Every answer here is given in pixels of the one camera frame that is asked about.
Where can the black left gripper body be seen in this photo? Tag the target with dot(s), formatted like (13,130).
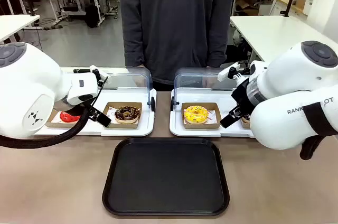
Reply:
(75,109)

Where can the large white table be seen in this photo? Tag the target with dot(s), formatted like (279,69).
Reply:
(280,33)

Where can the yellow glazed sprinkled donut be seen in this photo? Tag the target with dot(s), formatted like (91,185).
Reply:
(195,114)

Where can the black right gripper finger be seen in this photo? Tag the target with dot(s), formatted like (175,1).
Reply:
(235,111)
(227,121)

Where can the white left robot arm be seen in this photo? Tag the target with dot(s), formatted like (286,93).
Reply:
(23,94)

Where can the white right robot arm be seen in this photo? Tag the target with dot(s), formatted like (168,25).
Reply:
(290,97)

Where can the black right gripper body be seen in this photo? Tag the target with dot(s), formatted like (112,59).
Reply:
(241,94)

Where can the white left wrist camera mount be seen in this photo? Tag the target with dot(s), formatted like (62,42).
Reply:
(99,74)

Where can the brown cardboard donut box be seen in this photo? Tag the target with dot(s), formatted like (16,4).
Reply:
(109,118)
(55,121)
(245,125)
(214,118)

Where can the red glazed donut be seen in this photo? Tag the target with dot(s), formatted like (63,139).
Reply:
(69,117)

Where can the person in dark grey sweater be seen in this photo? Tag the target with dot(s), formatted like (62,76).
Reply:
(177,23)

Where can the black bag under table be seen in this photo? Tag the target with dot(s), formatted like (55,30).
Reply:
(237,53)

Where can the white table with rounded corner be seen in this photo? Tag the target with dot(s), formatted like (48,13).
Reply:
(16,27)

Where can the dark chocolate donut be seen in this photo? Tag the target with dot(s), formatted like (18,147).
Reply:
(246,119)

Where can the black backpack on floor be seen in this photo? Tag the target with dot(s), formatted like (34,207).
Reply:
(91,16)

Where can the chocolate donut with nuts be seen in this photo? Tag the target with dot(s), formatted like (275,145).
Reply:
(127,114)

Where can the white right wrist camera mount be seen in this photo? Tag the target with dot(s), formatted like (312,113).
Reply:
(232,72)

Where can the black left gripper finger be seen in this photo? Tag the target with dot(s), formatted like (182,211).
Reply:
(103,119)
(92,111)

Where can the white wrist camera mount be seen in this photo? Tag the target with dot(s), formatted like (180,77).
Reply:
(232,72)
(99,74)

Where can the black plastic serving tray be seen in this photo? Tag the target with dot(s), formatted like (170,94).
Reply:
(165,176)

